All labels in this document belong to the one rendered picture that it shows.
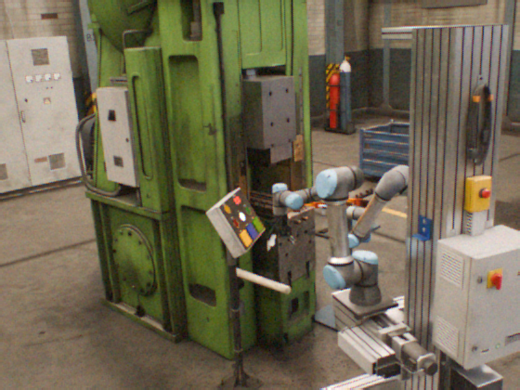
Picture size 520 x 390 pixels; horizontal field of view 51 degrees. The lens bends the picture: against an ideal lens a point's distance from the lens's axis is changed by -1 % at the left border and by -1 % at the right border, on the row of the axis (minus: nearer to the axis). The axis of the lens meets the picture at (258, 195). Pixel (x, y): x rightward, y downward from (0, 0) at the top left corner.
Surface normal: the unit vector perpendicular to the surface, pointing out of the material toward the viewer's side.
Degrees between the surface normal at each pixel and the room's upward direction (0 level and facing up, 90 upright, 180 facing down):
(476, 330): 91
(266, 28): 90
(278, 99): 90
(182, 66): 89
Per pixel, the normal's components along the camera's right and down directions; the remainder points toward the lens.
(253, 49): 0.74, 0.16
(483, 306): 0.39, 0.26
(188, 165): -0.68, 0.23
